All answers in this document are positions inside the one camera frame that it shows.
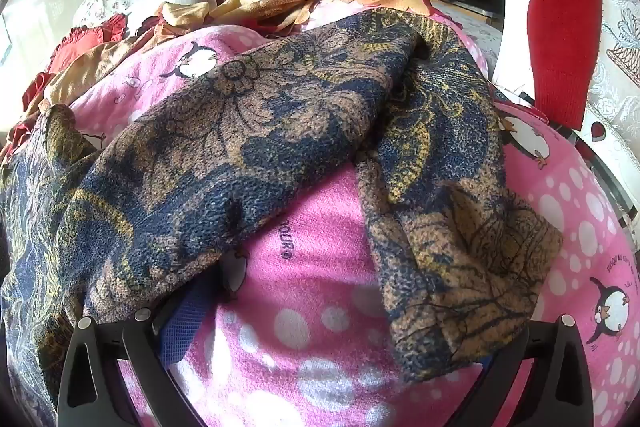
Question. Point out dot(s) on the navy and tan floral garment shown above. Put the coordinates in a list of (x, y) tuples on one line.
[(225, 147)]

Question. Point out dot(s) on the white embroidered curtain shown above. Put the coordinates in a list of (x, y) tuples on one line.
[(620, 57)]

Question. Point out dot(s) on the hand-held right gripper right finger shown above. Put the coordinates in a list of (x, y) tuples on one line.
[(506, 377)]

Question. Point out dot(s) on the red hanging cloth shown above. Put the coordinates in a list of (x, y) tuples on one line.
[(560, 32)]

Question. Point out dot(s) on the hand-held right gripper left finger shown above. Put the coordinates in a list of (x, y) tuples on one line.
[(186, 322)]

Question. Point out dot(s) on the heart print bedsheet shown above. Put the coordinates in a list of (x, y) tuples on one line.
[(597, 132)]

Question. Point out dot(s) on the pink penguin print blanket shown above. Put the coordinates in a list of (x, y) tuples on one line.
[(310, 267)]

